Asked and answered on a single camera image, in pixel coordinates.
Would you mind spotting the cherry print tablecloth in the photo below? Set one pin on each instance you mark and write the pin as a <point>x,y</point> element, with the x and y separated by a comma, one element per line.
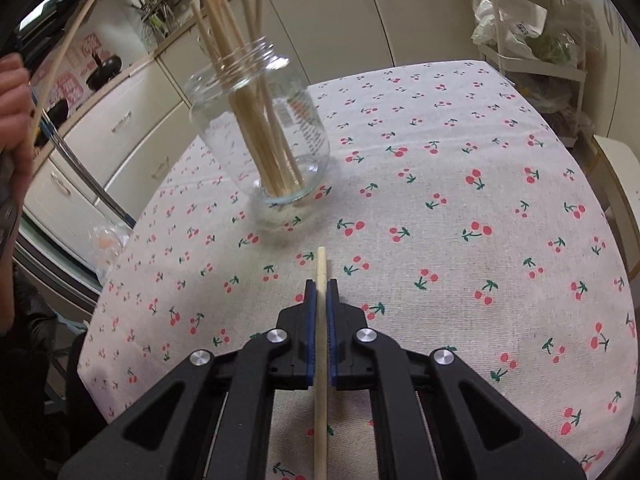
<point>450,285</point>

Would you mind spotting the white plastic bag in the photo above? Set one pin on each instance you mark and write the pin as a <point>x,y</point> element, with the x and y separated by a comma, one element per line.
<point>510,25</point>

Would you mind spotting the black wok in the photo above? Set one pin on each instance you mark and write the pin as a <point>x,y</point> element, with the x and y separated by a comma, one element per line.
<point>105,72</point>

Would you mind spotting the bundle of wooden chopsticks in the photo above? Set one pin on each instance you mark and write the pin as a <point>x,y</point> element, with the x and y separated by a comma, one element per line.
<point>220,25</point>

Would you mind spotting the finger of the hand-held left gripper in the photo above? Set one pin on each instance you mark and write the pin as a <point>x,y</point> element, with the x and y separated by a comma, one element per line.
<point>52,12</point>

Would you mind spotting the white stool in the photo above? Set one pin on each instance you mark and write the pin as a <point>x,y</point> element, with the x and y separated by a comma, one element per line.
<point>615,160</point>

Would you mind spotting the kitchen utensil rack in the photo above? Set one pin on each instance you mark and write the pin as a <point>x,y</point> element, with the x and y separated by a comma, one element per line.
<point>160,15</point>

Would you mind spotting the cream door cabinets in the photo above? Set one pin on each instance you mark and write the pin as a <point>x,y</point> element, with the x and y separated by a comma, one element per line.
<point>325,10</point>

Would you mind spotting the clear glass jar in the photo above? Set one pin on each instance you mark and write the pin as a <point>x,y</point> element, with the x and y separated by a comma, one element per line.
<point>215,105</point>

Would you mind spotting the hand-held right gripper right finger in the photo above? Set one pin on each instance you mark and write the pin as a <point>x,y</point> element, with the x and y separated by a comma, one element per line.
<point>331,330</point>

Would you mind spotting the bag of green vegetables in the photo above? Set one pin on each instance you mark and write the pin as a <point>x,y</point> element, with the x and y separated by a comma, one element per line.
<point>555,47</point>

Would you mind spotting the black frying pan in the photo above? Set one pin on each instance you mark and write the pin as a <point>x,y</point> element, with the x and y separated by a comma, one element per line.
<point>57,112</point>

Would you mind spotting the cream tall cabinet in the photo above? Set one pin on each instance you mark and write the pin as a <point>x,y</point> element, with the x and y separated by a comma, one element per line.
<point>615,35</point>

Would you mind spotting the pink wall stickers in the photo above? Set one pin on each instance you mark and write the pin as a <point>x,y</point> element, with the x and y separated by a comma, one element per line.
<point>75,60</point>

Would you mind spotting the white storage cart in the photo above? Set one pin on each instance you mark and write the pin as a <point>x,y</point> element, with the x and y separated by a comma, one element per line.
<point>500,60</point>

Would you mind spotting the person's left hand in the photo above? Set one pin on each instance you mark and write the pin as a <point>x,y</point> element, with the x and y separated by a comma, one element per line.
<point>15,105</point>

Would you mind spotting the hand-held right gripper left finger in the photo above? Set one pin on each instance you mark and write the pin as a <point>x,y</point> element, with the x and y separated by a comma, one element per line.
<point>311,330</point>

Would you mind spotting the clear bag with orange contents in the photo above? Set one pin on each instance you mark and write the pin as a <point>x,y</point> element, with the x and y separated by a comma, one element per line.
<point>107,245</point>

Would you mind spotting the cream drawer cabinet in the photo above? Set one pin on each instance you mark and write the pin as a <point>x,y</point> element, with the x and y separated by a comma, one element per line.
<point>125,130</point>

